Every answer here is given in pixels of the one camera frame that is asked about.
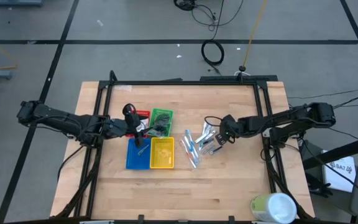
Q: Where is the red toothbrush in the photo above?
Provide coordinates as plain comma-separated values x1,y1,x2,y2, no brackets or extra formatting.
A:
180,139,198,169

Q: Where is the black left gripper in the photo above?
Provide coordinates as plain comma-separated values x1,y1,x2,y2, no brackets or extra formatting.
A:
122,103,151,148

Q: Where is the red plastic basket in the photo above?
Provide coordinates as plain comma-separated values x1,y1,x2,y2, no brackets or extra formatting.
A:
126,109,151,139

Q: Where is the blue plastic basket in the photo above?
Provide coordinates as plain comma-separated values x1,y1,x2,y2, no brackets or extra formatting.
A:
125,138,152,170

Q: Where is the white-lidded green wipes canister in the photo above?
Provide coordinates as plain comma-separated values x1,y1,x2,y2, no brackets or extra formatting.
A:
249,192,298,224

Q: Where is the black metal bar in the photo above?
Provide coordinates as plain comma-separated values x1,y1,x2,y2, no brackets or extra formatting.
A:
302,132,358,171

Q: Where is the white cardboard box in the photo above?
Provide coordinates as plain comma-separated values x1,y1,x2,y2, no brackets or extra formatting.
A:
321,150,357,194

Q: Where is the yellow plastic basket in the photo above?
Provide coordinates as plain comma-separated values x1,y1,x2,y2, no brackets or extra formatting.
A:
149,136,175,170

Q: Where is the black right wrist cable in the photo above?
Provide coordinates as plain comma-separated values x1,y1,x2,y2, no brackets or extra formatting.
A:
204,115,226,128

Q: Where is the clear tape piece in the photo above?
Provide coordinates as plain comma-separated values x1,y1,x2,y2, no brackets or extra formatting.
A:
113,84,134,93

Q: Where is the yellow hanging cable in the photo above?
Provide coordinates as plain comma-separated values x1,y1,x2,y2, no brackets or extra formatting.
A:
242,0,269,68

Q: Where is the thin black floor cable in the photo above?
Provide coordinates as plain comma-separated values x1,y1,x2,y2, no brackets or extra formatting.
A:
333,89,358,110
191,0,245,32
287,87,358,100

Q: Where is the black floor device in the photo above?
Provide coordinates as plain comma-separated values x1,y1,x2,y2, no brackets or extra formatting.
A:
173,0,198,12

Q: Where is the green plastic basket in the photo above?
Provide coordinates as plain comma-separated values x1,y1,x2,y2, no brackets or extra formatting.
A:
147,107,175,138

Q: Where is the thick black coiled cable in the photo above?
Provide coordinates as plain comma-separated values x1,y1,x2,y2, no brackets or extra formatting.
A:
200,0,226,75

